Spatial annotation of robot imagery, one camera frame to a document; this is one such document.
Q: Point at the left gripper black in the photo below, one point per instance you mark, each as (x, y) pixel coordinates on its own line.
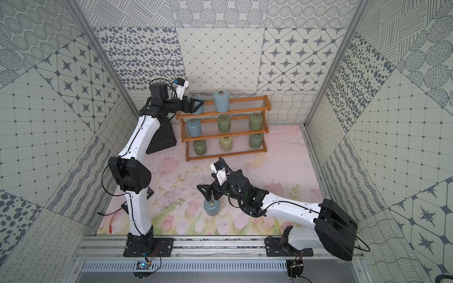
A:
(186, 105)

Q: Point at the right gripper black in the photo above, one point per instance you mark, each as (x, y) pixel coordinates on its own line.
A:
(208, 188)

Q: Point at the blue canister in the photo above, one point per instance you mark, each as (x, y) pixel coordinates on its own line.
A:
(221, 101)
(193, 127)
(199, 108)
(212, 207)

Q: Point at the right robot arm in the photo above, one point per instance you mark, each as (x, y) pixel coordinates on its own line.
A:
(332, 227)

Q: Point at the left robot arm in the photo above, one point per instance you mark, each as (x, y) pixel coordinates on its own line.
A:
(153, 133)

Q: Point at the wooden three-tier shelf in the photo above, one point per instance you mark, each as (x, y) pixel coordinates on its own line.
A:
(239, 112)

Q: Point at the green canister middle centre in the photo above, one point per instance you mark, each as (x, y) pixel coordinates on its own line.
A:
(224, 123)

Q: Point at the green canister bottom left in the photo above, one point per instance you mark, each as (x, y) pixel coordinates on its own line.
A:
(200, 147)

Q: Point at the black plastic case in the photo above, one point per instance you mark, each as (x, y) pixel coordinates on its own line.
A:
(164, 137)

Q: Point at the light green canister bottom centre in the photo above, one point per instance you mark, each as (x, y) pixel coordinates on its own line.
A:
(226, 143)

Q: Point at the green canister middle right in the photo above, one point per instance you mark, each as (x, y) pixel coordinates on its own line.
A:
(255, 121)

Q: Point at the green canister bottom right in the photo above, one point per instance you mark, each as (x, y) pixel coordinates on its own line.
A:
(255, 140)

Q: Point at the left controller board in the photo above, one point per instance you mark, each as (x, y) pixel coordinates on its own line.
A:
(142, 270)

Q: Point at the controller board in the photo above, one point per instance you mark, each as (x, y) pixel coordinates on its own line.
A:
(142, 270)
(295, 268)

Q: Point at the right controller board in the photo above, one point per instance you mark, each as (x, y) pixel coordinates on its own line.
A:
(295, 268)

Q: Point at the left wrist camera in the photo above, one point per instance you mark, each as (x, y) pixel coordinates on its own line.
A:
(180, 87)

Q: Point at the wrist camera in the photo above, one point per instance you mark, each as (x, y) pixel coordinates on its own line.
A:
(180, 87)
(219, 172)

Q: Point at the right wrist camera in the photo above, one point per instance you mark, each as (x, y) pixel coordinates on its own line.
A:
(219, 172)

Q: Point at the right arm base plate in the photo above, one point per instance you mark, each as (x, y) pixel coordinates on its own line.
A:
(274, 248)

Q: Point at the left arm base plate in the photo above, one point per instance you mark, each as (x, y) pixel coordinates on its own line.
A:
(142, 246)

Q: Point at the aluminium mounting rail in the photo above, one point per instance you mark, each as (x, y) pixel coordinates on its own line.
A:
(229, 247)

